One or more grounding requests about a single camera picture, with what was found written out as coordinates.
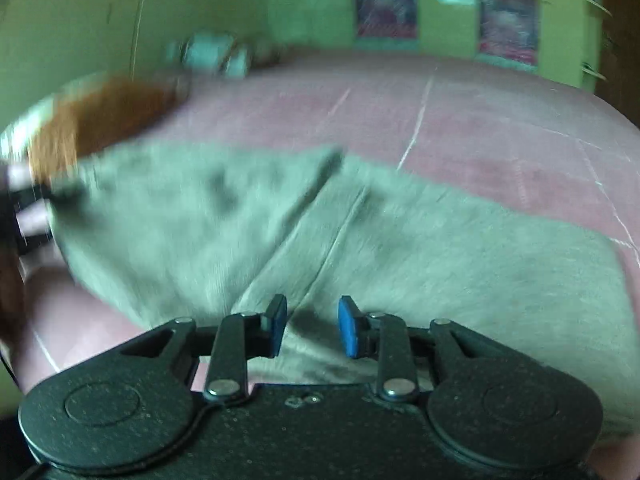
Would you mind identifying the grey knit pants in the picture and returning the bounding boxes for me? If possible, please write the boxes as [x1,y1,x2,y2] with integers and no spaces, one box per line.
[50,141,639,442]

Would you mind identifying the white patterned cloth bundle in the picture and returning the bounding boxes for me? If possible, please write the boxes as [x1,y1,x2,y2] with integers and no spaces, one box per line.
[165,30,283,79]

